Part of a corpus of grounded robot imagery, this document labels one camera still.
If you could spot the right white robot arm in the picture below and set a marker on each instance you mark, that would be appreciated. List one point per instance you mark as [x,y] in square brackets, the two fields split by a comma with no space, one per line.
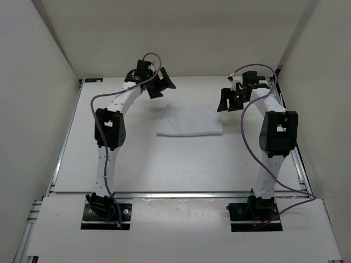
[277,138]

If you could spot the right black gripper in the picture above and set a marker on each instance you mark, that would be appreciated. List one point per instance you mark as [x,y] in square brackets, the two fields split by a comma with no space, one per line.
[226,93]

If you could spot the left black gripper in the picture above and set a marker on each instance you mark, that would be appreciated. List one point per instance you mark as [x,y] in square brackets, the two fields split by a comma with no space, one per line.
[162,84]

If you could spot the white fabric skirt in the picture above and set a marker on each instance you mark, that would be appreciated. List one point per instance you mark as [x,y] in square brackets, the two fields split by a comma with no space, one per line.
[192,121]

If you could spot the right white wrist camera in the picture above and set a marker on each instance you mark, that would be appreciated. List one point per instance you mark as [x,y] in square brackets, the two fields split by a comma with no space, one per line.
[236,82]

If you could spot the left blue corner label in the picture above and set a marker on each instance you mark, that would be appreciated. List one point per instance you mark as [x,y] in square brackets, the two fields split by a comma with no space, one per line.
[93,80]

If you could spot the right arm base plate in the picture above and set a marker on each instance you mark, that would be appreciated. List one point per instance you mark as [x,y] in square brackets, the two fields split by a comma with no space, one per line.
[254,215]

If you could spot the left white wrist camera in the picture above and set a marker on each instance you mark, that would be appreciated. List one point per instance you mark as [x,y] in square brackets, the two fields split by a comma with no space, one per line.
[153,67]

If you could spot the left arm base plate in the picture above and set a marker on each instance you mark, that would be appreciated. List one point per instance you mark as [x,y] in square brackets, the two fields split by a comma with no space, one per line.
[99,220]

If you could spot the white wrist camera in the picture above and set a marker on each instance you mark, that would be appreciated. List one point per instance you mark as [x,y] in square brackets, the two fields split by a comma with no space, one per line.
[153,67]
[236,82]

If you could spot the right aluminium frame rail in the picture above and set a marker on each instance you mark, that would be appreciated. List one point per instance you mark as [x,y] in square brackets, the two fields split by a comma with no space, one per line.
[296,155]

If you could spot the front aluminium rail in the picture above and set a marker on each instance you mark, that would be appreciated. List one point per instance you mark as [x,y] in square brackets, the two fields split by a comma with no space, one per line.
[184,195]

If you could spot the white front cover board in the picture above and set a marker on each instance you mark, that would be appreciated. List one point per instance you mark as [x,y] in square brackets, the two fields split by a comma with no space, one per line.
[170,230]

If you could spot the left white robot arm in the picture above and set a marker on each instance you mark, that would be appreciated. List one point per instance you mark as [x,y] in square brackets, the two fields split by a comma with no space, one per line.
[109,111]

